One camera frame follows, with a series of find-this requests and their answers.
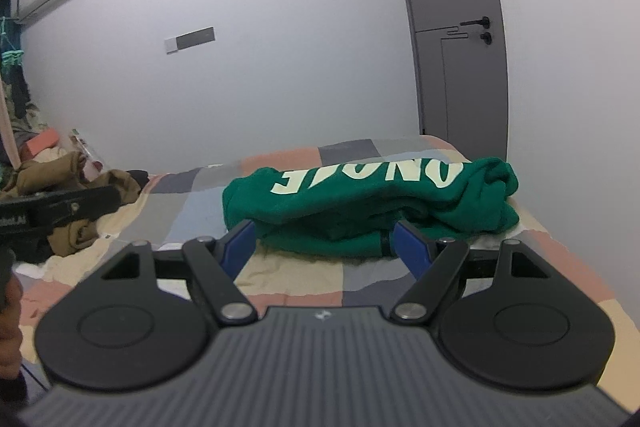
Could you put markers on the patchwork blanket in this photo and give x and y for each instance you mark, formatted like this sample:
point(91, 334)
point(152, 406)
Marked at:
point(310, 277)

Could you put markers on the grey wall panel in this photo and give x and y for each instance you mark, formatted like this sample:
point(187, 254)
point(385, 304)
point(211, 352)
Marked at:
point(195, 39)

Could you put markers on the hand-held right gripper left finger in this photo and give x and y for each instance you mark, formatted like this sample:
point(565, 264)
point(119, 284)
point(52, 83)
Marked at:
point(240, 247)

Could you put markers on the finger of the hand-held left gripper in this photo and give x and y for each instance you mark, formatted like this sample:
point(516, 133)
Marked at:
point(75, 207)

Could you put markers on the person's left hand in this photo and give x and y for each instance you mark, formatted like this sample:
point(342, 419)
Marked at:
point(10, 337)

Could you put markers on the brown garment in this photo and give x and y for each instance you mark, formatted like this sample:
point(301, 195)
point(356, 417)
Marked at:
point(65, 169)

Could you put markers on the clear plastic bag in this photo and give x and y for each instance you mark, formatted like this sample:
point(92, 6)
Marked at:
point(87, 154)

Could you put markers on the pink box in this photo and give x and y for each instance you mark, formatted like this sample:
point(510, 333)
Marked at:
point(42, 143)

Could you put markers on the camouflage cloth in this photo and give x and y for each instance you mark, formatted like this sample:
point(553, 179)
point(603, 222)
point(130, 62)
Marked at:
point(27, 122)

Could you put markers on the row of hanging clothes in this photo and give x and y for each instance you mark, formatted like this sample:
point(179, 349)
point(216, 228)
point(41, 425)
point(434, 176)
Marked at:
point(10, 107)

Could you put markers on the green hoodie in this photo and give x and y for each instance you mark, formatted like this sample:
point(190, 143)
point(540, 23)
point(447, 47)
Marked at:
point(350, 212)

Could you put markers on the grey door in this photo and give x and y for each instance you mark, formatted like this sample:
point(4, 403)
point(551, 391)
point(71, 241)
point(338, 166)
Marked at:
point(450, 82)

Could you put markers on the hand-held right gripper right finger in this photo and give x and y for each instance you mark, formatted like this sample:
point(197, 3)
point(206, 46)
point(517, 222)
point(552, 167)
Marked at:
point(410, 247)

